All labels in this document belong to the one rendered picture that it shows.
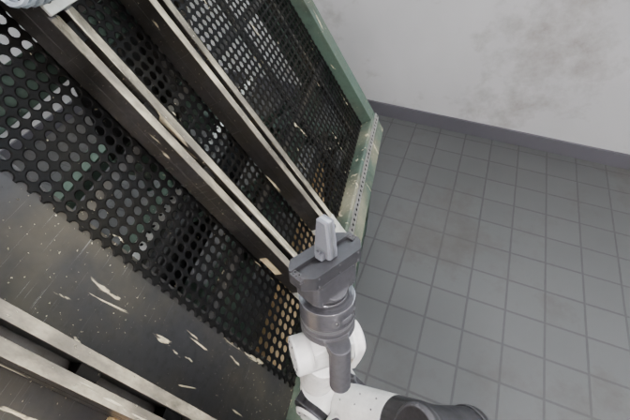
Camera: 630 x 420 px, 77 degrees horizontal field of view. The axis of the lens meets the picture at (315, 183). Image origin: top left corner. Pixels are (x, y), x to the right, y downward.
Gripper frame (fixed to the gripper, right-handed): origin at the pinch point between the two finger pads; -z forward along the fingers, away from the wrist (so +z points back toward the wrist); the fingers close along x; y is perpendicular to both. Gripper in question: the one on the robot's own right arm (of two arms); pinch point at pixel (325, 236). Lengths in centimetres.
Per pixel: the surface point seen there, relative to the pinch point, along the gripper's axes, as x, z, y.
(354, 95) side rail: -102, 22, 86
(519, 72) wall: -259, 42, 75
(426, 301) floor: -119, 136, 46
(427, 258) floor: -142, 128, 61
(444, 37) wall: -233, 20, 121
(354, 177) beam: -77, 46, 63
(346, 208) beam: -63, 51, 55
